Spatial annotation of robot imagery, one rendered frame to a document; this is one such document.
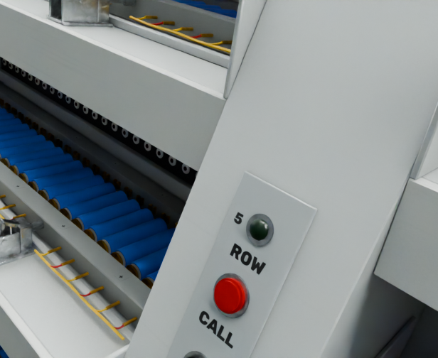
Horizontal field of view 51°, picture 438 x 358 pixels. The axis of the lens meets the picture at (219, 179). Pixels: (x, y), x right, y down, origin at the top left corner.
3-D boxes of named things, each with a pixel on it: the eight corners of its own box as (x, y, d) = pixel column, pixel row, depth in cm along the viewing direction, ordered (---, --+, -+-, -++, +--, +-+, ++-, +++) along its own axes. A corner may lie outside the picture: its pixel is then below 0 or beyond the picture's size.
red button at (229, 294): (232, 321, 20) (246, 290, 20) (207, 301, 21) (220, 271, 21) (244, 317, 21) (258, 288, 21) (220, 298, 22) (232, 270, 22)
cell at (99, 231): (153, 229, 45) (95, 251, 40) (141, 220, 46) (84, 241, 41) (154, 213, 44) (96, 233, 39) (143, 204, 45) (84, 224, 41)
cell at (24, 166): (73, 170, 53) (18, 183, 48) (65, 165, 54) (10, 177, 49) (74, 156, 52) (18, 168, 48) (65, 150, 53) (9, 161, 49)
